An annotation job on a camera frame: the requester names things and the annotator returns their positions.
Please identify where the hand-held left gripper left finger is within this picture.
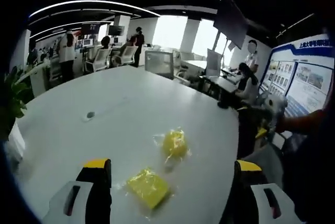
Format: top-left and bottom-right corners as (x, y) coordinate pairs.
(41, 158), (113, 224)

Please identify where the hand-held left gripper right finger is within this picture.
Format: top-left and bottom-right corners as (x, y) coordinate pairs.
(232, 159), (302, 224)

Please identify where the large yellow sponge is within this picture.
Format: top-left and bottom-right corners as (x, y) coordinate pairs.
(116, 166), (174, 212)

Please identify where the small yellow sponge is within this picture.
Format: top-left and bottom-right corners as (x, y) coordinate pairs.
(153, 127), (192, 166)

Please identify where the desk monitor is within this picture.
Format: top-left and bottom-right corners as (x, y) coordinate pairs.
(205, 48), (223, 77)

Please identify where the white faceted plant pot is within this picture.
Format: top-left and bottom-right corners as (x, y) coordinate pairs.
(6, 120), (26, 162)

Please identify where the hanging dark screen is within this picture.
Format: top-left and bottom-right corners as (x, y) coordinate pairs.
(213, 0), (249, 51)

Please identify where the green leafy plant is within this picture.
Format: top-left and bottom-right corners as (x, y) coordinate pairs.
(1, 66), (34, 133)

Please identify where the grey desk partition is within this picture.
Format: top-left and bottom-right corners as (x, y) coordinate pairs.
(144, 50), (175, 80)

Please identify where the white office chair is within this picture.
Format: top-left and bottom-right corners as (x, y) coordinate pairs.
(85, 48), (112, 73)
(115, 46), (139, 65)

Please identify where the curved ceiling light strip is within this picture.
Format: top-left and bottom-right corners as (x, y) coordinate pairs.
(28, 0), (161, 17)

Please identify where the blue wall poster board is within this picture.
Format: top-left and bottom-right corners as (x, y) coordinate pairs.
(258, 33), (335, 117)

